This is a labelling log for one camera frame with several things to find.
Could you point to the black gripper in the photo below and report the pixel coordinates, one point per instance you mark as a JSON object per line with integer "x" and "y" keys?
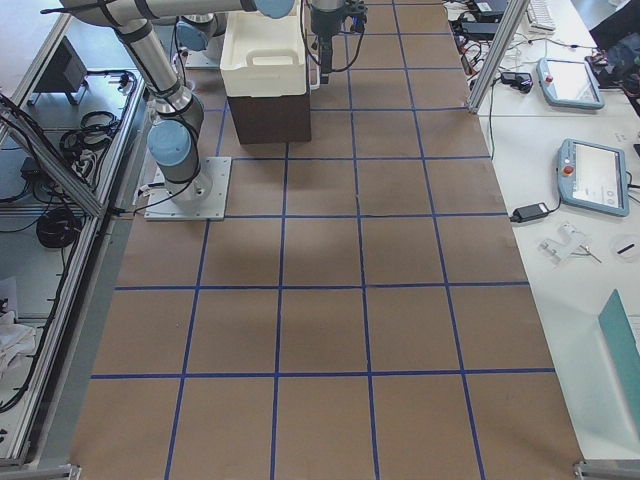
{"x": 322, "y": 22}

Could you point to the wooden drawer with white handle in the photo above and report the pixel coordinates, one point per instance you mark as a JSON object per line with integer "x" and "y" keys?
{"x": 314, "y": 76}

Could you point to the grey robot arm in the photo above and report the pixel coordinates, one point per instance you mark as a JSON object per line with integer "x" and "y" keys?
{"x": 207, "y": 33}
{"x": 173, "y": 140}

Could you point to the white plastic tray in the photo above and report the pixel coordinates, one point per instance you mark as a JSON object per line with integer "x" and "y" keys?
{"x": 263, "y": 57}

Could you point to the blue teach pendant far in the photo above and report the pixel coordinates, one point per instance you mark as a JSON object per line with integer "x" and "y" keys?
{"x": 569, "y": 84}

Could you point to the blue teach pendant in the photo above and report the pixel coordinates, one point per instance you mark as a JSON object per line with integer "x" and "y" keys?
{"x": 569, "y": 84}
{"x": 593, "y": 177}

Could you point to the black monitor in cage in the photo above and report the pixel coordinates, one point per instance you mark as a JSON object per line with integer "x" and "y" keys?
{"x": 65, "y": 74}

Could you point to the small black power adapter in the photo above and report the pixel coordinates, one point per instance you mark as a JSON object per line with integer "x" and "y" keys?
{"x": 531, "y": 212}

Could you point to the brown paper table mat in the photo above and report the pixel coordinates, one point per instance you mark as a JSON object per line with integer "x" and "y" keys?
{"x": 362, "y": 312}

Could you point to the blue teach pendant near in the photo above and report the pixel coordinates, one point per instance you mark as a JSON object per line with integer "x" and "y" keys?
{"x": 593, "y": 177}

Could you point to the teal folder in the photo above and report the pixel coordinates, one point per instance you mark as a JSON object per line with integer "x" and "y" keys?
{"x": 618, "y": 334}

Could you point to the white crumpled cloth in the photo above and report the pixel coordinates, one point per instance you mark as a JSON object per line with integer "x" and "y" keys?
{"x": 17, "y": 340}

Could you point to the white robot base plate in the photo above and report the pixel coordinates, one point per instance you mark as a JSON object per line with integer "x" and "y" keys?
{"x": 199, "y": 60}
{"x": 205, "y": 198}

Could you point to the aluminium frame post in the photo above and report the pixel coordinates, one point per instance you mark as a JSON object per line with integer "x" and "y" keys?
{"x": 506, "y": 30}

